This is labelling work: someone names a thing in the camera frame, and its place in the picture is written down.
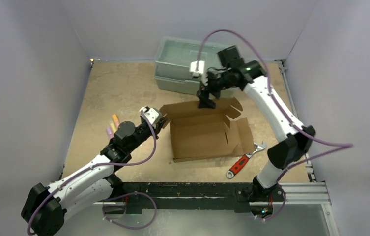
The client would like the black metal base rail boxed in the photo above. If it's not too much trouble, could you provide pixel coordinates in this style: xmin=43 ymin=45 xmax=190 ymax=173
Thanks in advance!
xmin=92 ymin=181 xmax=332 ymax=215

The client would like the yellow highlighter marker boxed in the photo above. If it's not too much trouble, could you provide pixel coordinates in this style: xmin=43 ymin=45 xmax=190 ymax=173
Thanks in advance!
xmin=109 ymin=121 xmax=117 ymax=134

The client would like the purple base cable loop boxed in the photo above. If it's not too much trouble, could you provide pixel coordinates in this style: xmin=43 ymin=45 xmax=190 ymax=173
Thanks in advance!
xmin=102 ymin=191 xmax=158 ymax=231

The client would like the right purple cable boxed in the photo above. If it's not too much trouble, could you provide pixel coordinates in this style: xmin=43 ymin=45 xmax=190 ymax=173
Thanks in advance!
xmin=196 ymin=29 xmax=354 ymax=223

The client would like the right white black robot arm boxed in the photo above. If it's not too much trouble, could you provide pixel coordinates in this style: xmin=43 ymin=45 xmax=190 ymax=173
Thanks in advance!
xmin=189 ymin=46 xmax=316 ymax=201

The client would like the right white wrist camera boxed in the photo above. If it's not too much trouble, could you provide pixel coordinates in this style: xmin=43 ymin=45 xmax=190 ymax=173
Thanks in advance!
xmin=189 ymin=60 xmax=208 ymax=86

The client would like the purple highlighter marker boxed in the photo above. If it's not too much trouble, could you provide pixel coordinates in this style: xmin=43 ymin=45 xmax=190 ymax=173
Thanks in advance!
xmin=106 ymin=127 xmax=114 ymax=139

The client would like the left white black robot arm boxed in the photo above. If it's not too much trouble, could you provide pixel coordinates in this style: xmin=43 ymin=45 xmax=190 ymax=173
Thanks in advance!
xmin=21 ymin=107 xmax=168 ymax=236

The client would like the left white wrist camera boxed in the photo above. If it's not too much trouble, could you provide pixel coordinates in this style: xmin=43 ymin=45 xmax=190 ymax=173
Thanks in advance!
xmin=140 ymin=106 xmax=163 ymax=128

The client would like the brown cardboard box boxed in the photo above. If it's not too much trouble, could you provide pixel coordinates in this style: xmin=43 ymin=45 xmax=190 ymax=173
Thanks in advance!
xmin=160 ymin=97 xmax=255 ymax=163

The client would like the orange pink highlighter marker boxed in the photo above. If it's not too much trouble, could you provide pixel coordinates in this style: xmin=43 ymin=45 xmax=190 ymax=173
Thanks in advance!
xmin=112 ymin=114 xmax=120 ymax=129

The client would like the red handled adjustable wrench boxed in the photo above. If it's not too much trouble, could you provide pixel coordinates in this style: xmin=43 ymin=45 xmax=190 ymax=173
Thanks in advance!
xmin=226 ymin=140 xmax=267 ymax=179

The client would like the translucent green plastic toolbox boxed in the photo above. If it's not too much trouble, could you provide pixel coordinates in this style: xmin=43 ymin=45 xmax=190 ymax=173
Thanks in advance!
xmin=154 ymin=37 xmax=231 ymax=95

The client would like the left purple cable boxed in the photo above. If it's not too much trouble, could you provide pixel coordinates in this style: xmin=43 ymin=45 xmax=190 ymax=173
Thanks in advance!
xmin=26 ymin=111 xmax=158 ymax=236

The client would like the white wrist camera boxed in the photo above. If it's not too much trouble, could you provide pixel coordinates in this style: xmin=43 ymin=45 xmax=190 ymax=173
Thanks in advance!
xmin=140 ymin=106 xmax=163 ymax=128
xmin=189 ymin=60 xmax=208 ymax=86

